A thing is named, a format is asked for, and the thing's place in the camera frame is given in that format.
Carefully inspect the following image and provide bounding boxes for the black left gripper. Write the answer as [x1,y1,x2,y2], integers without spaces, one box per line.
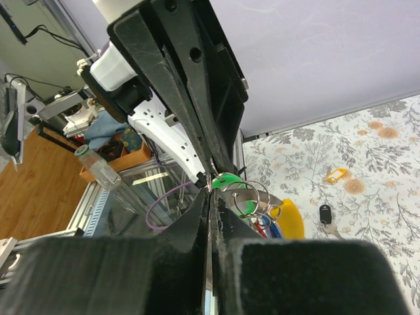
[108,1,248,174]

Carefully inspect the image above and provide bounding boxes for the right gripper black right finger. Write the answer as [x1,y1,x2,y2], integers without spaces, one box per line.
[209,190,409,314]

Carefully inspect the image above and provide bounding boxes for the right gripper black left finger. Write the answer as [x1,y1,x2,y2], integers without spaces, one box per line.
[1,189,209,314]

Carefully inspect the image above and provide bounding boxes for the blue key tag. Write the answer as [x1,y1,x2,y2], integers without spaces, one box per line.
[255,215,283,239]

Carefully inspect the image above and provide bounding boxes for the metal key organiser with rings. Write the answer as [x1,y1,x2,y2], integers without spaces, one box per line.
[226,179,306,240]

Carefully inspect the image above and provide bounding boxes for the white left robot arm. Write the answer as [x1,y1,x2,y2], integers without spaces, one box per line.
[79,1,248,186]

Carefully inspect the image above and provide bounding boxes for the silver loose keys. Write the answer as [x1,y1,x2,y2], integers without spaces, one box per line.
[323,223,344,240]

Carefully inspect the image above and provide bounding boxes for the orange wooden box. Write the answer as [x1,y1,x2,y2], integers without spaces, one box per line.
[93,140,152,173]

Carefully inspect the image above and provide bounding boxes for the clear plastic bottle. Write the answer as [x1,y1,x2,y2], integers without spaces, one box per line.
[74,144,121,190]

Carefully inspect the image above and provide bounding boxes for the white slotted cable duct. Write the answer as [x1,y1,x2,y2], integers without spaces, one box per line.
[83,188,114,238]

